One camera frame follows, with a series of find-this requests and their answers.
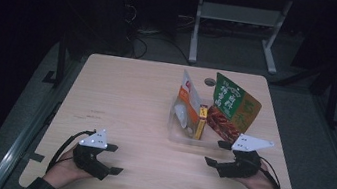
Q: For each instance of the green and red seasoning packet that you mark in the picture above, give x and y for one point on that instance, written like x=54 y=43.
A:
x=232 y=107

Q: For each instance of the grey table edge bracket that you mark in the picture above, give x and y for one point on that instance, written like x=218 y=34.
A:
x=33 y=157

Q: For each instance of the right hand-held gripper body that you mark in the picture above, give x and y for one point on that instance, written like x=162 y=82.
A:
x=243 y=168

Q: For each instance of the orange and white food packet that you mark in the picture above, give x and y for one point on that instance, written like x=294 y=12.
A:
x=188 y=104

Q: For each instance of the person's left hand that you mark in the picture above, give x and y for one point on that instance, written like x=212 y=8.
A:
x=64 y=170

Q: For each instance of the white metal stand frame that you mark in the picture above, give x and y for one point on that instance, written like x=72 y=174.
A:
x=240 y=14

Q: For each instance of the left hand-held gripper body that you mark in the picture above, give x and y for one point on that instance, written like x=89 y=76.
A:
x=89 y=160

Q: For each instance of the clear plastic container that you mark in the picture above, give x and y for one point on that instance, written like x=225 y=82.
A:
x=209 y=142

